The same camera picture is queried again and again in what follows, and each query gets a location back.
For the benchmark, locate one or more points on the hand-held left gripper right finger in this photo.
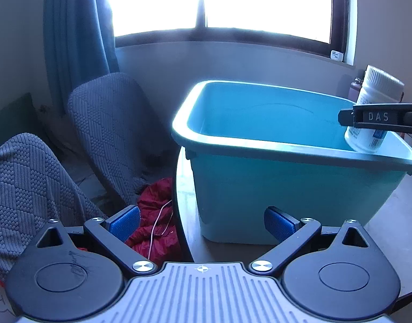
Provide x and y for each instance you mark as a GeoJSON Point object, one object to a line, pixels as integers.
{"type": "Point", "coordinates": [279, 224]}

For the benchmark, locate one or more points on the dark purple bottle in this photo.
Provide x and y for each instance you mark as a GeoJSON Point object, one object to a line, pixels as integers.
{"type": "Point", "coordinates": [356, 89]}

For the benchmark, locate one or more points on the blue plastic bin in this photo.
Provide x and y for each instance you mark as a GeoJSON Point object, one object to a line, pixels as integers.
{"type": "Point", "coordinates": [269, 175]}

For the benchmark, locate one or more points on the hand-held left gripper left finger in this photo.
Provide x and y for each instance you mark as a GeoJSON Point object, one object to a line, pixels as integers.
{"type": "Point", "coordinates": [124, 224]}

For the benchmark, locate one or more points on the grey knit covered chair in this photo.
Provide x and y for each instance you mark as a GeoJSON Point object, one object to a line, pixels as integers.
{"type": "Point", "coordinates": [111, 128]}
{"type": "Point", "coordinates": [27, 188]}

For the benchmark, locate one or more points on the small white window box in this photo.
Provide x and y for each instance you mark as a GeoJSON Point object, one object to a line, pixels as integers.
{"type": "Point", "coordinates": [336, 55]}

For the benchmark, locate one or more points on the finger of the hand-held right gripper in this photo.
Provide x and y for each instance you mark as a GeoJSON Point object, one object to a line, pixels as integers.
{"type": "Point", "coordinates": [377, 117]}

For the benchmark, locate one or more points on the dark green cushion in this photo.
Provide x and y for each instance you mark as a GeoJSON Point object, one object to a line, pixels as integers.
{"type": "Point", "coordinates": [12, 119]}

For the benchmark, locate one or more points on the blue curtain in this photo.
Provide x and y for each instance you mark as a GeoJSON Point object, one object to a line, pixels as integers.
{"type": "Point", "coordinates": [78, 30]}

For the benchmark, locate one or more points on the dark framed window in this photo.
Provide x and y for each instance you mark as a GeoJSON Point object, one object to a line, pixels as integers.
{"type": "Point", "coordinates": [232, 10]}

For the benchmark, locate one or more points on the white pill bottle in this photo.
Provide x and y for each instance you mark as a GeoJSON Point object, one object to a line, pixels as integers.
{"type": "Point", "coordinates": [377, 87]}

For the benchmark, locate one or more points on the red cloth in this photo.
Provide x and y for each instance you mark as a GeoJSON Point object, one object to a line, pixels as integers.
{"type": "Point", "coordinates": [158, 215]}

